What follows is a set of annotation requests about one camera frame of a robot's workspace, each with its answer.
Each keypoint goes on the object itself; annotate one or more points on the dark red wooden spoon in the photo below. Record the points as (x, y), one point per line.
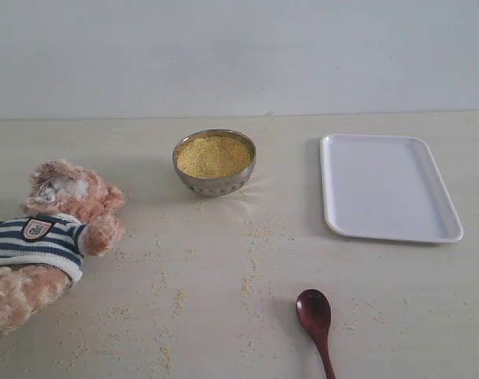
(314, 313)

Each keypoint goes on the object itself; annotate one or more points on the plush teddy bear striped sweater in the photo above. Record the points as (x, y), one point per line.
(68, 215)

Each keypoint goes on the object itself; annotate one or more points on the steel bowl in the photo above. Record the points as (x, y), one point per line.
(219, 186)

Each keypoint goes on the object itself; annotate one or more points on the yellow millet grains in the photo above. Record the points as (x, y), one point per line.
(213, 157)

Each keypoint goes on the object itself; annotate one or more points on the white rectangular plastic tray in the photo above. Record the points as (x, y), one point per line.
(386, 188)

